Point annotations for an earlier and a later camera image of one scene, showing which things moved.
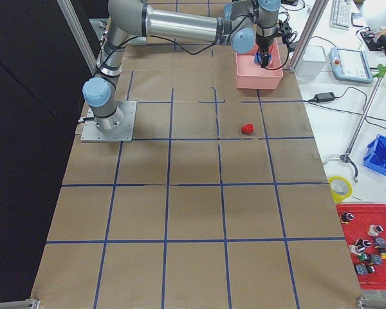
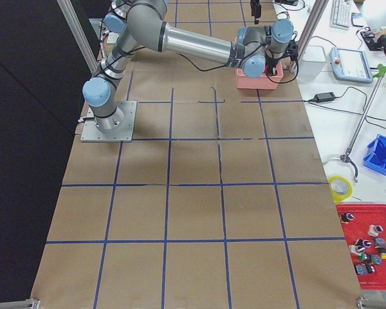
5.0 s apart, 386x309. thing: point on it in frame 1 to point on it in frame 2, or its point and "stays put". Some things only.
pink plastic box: (250, 75) stays put
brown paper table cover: (224, 196) stays put
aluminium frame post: (316, 11) stays put
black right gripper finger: (264, 57) to (271, 69)
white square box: (312, 63) stays put
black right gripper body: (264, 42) to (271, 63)
